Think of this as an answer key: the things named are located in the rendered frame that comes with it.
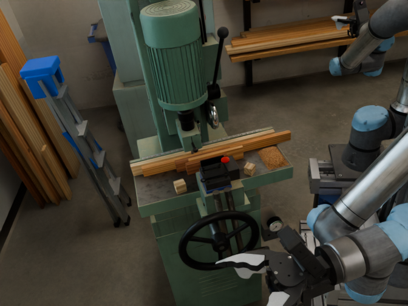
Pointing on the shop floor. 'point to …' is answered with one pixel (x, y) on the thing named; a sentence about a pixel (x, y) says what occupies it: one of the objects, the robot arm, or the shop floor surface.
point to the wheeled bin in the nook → (101, 36)
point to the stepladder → (76, 131)
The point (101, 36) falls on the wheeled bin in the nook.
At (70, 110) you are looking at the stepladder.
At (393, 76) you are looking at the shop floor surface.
